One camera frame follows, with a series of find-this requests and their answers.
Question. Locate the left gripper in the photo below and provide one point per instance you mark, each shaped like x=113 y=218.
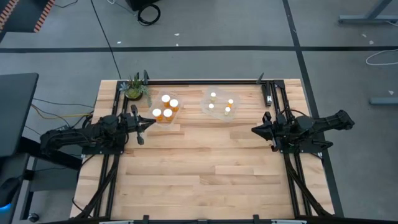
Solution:
x=129 y=123

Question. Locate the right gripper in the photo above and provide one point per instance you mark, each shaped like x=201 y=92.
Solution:
x=280 y=129

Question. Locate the small amber pill bottle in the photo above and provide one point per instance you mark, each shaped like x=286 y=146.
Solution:
x=230 y=101
x=213 y=94
x=211 y=105
x=227 y=109

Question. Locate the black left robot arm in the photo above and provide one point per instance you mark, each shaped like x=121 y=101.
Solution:
x=77 y=135

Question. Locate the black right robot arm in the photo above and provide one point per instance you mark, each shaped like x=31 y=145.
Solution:
x=326 y=123

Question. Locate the clear plastic bin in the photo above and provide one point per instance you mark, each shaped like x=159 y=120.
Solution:
x=158 y=104
x=220 y=102

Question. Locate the potted green succulent plant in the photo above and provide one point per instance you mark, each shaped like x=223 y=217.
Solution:
x=133 y=92

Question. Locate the silver bar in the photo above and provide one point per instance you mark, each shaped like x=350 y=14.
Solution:
x=289 y=222
x=116 y=222

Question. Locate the dark desk leg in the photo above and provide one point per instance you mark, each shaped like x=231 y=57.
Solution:
x=59 y=160

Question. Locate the black box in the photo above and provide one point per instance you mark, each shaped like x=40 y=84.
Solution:
x=138 y=3

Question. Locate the grey table foot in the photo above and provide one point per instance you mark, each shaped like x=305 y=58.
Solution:
x=385 y=101

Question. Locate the black desk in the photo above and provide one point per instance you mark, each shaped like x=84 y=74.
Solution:
x=15 y=109

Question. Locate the grey table leg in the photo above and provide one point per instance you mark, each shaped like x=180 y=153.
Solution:
x=357 y=19

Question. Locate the black caster wheel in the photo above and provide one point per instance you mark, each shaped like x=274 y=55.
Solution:
x=33 y=217

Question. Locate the orange black striped mat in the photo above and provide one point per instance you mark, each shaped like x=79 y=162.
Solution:
x=18 y=15

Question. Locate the black and silver camera bracket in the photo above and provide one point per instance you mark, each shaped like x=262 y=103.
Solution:
x=268 y=96

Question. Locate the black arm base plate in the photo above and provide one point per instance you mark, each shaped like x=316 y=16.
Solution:
x=102 y=151
x=298 y=150

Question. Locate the black aluminium extrusion frame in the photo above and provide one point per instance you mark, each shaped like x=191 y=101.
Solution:
x=202 y=82

